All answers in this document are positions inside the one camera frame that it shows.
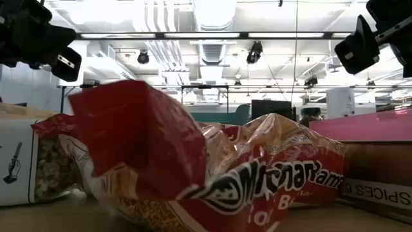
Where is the black overhead light bar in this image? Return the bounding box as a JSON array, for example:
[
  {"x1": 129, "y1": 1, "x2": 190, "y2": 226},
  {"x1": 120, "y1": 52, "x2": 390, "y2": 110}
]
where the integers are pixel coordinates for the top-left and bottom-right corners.
[{"x1": 75, "y1": 31, "x2": 353, "y2": 41}]

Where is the black ceiling spotlight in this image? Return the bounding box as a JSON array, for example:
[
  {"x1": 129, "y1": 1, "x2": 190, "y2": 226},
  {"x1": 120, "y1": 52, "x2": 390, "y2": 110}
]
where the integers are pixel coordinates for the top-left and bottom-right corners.
[
  {"x1": 303, "y1": 75, "x2": 319, "y2": 90},
  {"x1": 136, "y1": 50, "x2": 151, "y2": 65}
]

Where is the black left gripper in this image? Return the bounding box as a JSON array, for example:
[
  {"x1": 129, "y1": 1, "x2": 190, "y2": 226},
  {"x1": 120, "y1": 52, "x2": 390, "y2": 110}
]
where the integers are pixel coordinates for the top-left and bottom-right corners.
[{"x1": 0, "y1": 0, "x2": 82, "y2": 82}]

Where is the white cylindrical appliance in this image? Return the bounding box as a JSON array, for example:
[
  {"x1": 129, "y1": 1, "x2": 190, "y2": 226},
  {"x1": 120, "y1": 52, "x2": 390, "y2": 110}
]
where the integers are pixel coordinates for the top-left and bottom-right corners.
[{"x1": 326, "y1": 88, "x2": 356, "y2": 119}]

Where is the black overhead camera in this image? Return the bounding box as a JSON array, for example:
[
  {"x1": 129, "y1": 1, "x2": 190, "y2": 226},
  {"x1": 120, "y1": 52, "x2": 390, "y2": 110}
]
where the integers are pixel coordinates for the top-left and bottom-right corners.
[{"x1": 245, "y1": 41, "x2": 264, "y2": 65}]

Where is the spice jar with green lid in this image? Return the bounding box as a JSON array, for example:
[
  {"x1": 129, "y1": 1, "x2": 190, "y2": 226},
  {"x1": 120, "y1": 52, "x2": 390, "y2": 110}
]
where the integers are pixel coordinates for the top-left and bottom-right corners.
[{"x1": 299, "y1": 107, "x2": 323, "y2": 128}]

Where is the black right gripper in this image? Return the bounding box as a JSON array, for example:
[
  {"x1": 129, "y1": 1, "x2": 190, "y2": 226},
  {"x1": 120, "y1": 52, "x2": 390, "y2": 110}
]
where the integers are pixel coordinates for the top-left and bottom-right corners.
[{"x1": 334, "y1": 0, "x2": 412, "y2": 78}]

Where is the green plastic bin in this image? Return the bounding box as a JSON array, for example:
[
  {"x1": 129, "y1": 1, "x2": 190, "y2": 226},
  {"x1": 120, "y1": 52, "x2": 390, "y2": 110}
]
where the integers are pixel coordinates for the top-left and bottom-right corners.
[{"x1": 190, "y1": 103, "x2": 251, "y2": 126}]

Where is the thin hanging cable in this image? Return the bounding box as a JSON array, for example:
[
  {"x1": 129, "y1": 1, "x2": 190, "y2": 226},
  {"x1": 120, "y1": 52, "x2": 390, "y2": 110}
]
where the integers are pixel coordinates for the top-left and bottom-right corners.
[{"x1": 290, "y1": 0, "x2": 299, "y2": 103}]

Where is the black monitor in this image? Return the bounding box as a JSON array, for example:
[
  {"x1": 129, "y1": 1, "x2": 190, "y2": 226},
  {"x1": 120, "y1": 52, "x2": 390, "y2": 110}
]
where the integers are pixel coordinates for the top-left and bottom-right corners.
[{"x1": 250, "y1": 99, "x2": 296, "y2": 122}]

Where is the black metal post frame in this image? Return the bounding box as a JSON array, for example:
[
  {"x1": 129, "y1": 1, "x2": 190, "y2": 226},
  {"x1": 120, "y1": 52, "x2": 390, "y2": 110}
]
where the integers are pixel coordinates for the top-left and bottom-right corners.
[{"x1": 57, "y1": 79, "x2": 101, "y2": 114}]

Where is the spice jar with white lid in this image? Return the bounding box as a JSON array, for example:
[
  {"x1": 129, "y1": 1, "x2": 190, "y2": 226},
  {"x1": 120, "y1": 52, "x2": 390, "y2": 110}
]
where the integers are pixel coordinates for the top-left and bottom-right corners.
[{"x1": 0, "y1": 118, "x2": 81, "y2": 207}]

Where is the green spice tin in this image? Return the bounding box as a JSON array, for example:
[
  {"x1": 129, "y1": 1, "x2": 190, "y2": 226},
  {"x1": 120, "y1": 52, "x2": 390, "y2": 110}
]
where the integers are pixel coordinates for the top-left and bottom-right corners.
[{"x1": 336, "y1": 140, "x2": 412, "y2": 225}]

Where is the silver ventilation duct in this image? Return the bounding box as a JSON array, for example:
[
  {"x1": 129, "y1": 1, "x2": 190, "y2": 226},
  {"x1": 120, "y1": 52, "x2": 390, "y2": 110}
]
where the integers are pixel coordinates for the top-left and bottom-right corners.
[{"x1": 192, "y1": 0, "x2": 238, "y2": 32}]

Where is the red yellow ramen packet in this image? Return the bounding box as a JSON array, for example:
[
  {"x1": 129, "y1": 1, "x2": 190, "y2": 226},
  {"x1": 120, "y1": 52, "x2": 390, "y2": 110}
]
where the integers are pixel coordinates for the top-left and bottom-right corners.
[{"x1": 31, "y1": 79, "x2": 347, "y2": 232}]

